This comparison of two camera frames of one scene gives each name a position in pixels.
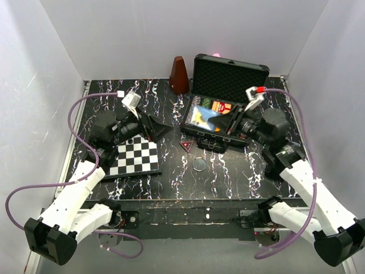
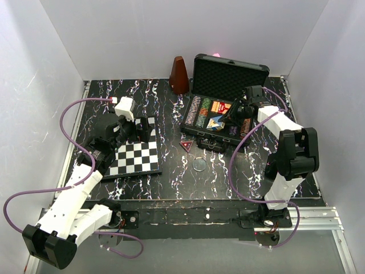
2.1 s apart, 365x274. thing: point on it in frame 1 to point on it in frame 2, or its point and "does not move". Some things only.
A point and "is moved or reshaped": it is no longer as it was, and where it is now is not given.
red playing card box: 221,107 does not move
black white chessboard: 138,157 does not move
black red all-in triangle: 186,145 does not move
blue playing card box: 200,115 is moved or reshaped
